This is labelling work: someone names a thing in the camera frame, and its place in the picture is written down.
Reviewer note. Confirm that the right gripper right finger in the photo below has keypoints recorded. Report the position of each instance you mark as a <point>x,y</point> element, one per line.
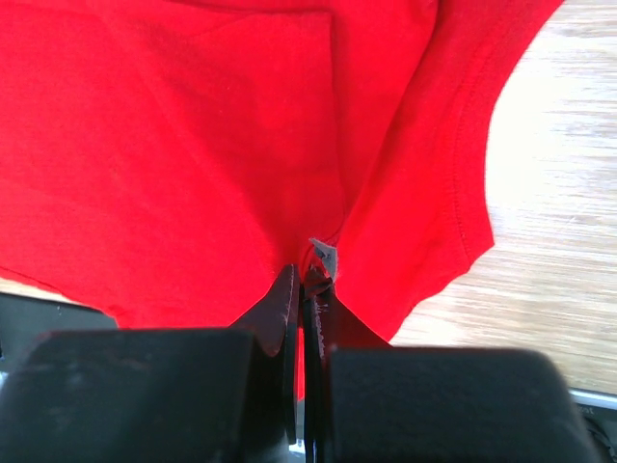
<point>369,401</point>

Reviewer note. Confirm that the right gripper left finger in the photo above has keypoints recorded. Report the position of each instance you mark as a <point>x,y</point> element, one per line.
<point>160,395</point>

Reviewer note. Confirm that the red t shirt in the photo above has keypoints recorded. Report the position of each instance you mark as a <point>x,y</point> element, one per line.
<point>161,161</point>

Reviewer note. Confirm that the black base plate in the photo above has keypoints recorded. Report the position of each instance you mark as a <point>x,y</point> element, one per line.
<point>24,319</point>

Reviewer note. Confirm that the aluminium front rail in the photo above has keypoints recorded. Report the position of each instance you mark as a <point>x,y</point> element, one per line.
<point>595,405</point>

